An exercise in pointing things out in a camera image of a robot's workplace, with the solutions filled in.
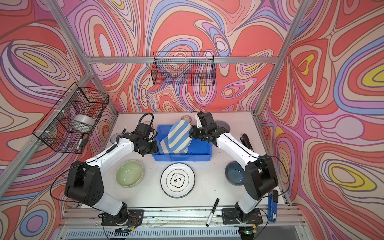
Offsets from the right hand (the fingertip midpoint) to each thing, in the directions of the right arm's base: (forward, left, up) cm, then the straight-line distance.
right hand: (190, 134), depth 85 cm
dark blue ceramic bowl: (-18, -25, -16) cm, 35 cm away
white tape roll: (-3, +51, +17) cm, 54 cm away
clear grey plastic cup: (+3, +48, -5) cm, 48 cm away
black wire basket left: (-2, +61, +13) cm, 63 cm away
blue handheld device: (-33, -41, -14) cm, 55 cm away
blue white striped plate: (0, +7, -4) cm, 8 cm away
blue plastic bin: (-2, -5, -16) cm, 17 cm away
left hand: (-4, +20, -8) cm, 21 cm away
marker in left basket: (-8, +54, +9) cm, 56 cm away
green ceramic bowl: (-15, +37, -16) cm, 44 cm away
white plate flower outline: (-21, +8, -16) cm, 27 cm away
